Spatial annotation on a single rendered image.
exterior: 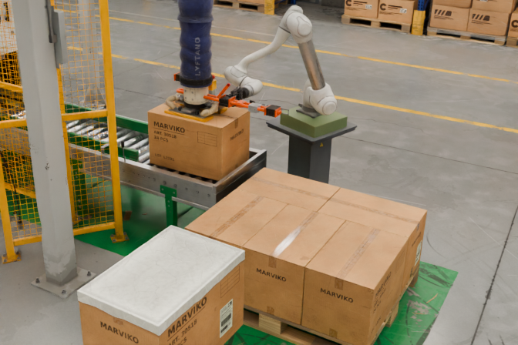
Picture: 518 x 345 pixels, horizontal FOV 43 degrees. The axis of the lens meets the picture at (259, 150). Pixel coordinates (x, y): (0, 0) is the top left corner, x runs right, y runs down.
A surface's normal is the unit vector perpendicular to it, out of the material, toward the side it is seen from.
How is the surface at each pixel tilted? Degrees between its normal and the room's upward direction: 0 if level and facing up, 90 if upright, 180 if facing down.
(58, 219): 90
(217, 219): 0
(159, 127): 90
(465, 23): 90
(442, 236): 0
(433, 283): 0
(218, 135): 90
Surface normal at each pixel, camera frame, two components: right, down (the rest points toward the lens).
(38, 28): 0.87, 0.22
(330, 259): 0.03, -0.91
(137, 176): -0.48, 0.34
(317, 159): 0.68, 0.32
